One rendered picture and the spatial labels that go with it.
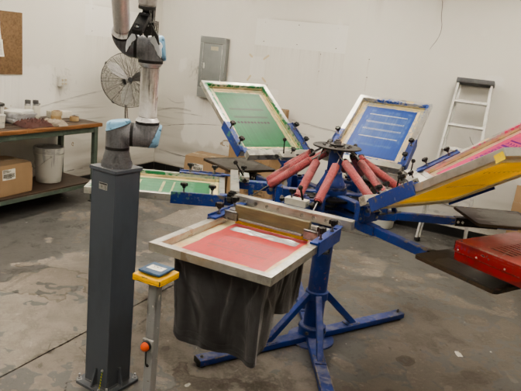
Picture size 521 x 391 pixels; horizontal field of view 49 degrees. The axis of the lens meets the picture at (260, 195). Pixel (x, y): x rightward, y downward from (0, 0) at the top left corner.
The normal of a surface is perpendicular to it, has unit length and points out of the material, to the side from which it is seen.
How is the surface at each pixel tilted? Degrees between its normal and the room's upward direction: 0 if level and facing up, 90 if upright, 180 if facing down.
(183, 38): 90
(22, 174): 89
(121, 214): 90
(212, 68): 90
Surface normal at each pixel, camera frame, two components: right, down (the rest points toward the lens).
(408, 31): -0.45, 0.18
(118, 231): 0.84, 0.22
